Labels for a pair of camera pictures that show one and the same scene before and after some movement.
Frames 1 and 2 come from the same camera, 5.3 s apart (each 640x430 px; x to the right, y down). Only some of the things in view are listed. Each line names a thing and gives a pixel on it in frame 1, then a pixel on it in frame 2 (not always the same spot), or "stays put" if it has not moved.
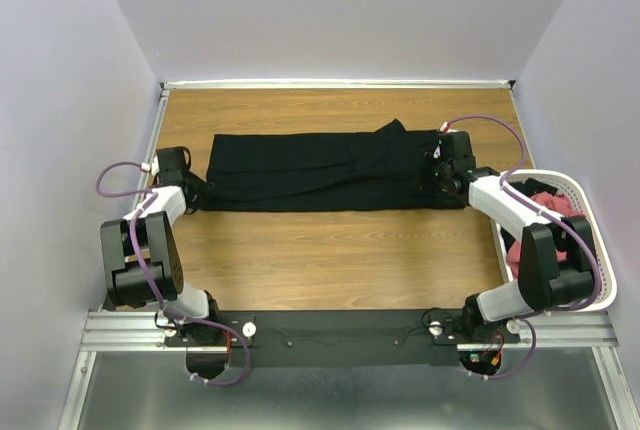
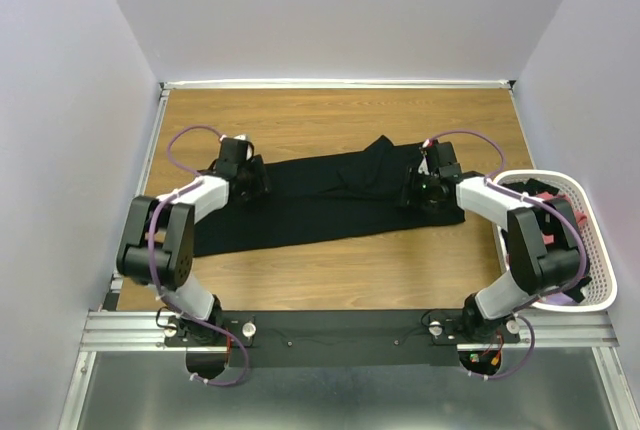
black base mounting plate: x=345 y=339 stays put
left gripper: x=195 y=203 to x=261 y=185
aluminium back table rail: x=338 y=84 stays put
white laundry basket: x=602 y=265 stays put
